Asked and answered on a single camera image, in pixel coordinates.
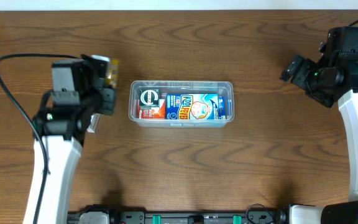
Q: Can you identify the green round-logo small box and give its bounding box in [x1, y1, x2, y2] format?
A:
[139, 89, 160, 107]

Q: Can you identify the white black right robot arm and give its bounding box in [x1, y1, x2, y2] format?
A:
[275, 26, 358, 223]

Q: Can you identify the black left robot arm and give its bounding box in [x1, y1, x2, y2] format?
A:
[24, 55, 119, 223]

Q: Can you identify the white blue toothpaste box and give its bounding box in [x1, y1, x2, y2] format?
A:
[87, 113, 101, 133]

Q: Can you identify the blue Kool Fever box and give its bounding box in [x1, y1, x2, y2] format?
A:
[166, 93, 226, 121]

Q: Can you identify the clear plastic container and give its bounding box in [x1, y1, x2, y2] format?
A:
[129, 80, 234, 128]

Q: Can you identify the yellow Woods box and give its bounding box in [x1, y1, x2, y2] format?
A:
[104, 59, 119, 88]

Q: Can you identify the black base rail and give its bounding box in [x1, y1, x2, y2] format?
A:
[66, 204, 290, 224]

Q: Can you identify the red white medicine box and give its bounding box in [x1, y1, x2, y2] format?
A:
[138, 99, 166, 119]

